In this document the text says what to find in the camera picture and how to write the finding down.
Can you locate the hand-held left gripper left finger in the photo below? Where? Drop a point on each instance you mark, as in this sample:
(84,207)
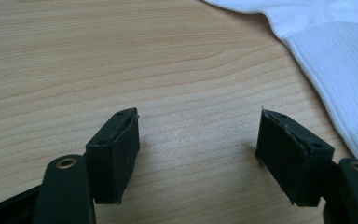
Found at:
(115,158)

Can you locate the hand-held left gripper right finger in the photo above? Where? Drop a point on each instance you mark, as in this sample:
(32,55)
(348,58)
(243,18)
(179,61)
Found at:
(287,158)

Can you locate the white sock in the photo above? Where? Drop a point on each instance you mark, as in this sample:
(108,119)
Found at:
(329,53)

